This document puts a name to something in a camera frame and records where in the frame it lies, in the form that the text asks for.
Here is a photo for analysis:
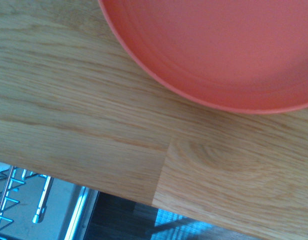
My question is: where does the orange-pink plastic plate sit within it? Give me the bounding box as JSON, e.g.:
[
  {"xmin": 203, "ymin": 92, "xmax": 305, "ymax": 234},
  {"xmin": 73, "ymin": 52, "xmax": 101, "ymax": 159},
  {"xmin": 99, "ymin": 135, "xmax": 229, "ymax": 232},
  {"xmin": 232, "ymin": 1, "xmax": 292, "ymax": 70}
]
[{"xmin": 97, "ymin": 0, "xmax": 308, "ymax": 115}]

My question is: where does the stainless steel dishwasher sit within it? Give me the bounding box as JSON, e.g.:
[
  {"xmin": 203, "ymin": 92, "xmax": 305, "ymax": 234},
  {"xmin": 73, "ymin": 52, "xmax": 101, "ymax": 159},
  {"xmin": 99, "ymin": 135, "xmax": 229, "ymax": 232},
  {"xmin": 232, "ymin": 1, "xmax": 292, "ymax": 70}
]
[{"xmin": 0, "ymin": 159, "xmax": 100, "ymax": 240}]

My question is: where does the wooden countertop slab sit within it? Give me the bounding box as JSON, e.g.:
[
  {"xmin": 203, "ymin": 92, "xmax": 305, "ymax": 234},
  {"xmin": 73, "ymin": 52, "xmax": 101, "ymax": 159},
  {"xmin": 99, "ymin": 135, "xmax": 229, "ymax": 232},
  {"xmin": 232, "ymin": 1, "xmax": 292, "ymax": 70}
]
[{"xmin": 0, "ymin": 0, "xmax": 308, "ymax": 240}]

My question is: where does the wire dishwasher rack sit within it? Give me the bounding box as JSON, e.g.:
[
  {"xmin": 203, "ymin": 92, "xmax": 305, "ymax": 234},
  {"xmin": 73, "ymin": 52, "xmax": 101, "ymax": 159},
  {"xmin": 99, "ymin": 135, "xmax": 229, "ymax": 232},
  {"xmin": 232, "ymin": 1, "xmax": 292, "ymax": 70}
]
[{"xmin": 0, "ymin": 165, "xmax": 55, "ymax": 235}]

